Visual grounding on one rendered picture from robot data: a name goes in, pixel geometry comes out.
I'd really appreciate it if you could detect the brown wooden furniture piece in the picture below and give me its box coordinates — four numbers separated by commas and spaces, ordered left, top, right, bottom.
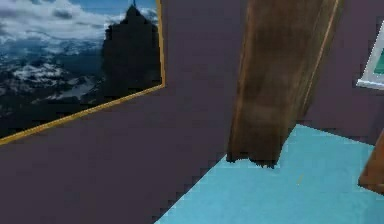
358, 129, 384, 196

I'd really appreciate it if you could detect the brown wooden cupboard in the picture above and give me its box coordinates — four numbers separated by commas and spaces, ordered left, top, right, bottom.
226, 0, 346, 169

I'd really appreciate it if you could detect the white framed window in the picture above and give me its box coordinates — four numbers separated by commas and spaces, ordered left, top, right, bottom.
355, 20, 384, 91

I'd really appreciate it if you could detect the gold framed mountain picture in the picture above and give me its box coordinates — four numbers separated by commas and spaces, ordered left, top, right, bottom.
0, 0, 167, 147

